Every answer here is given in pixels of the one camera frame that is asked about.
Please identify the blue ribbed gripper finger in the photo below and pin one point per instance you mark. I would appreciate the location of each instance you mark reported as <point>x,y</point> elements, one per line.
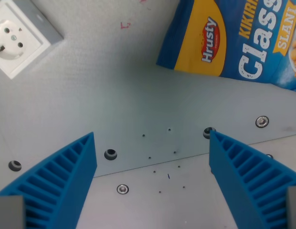
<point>55,181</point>
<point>253,176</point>

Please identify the silver countersunk screw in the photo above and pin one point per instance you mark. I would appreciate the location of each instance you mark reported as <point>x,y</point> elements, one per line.
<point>122,189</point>
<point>261,121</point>

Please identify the blue yellow peanut snack bag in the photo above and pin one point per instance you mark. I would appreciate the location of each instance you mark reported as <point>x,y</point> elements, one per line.
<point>236,40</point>

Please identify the grey socket mounting box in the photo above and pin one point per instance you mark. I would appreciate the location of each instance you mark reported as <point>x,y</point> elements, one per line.
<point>37,20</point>

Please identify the white wall power socket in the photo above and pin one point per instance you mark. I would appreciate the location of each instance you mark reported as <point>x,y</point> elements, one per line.
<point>15,38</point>

